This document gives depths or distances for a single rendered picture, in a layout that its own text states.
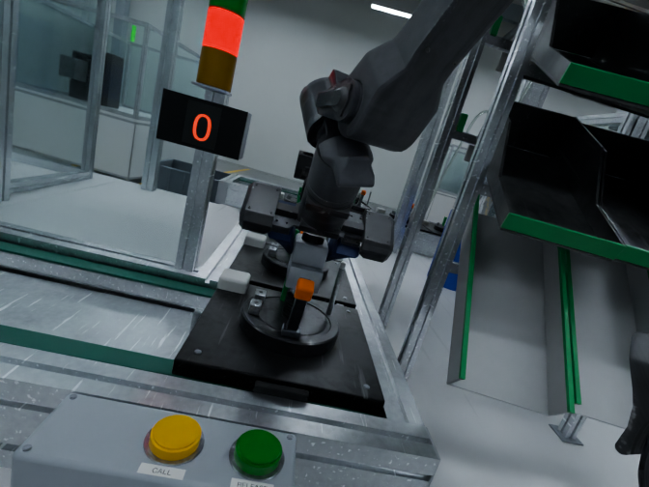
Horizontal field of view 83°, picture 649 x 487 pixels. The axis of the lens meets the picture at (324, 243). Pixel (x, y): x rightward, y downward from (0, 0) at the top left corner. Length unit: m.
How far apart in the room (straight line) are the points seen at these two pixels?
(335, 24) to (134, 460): 11.35
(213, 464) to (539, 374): 0.41
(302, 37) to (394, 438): 11.28
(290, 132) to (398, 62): 10.87
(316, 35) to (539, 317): 11.09
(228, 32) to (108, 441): 0.49
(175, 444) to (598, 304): 0.60
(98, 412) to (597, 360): 0.60
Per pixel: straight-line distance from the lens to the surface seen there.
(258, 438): 0.37
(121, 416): 0.39
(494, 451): 0.69
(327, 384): 0.45
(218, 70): 0.59
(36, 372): 0.45
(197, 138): 0.59
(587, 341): 0.66
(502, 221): 0.47
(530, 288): 0.62
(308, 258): 0.48
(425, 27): 0.30
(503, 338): 0.56
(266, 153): 11.30
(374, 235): 0.45
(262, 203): 0.44
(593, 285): 0.71
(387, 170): 11.02
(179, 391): 0.42
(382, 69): 0.31
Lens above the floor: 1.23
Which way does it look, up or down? 14 degrees down
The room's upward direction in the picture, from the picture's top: 16 degrees clockwise
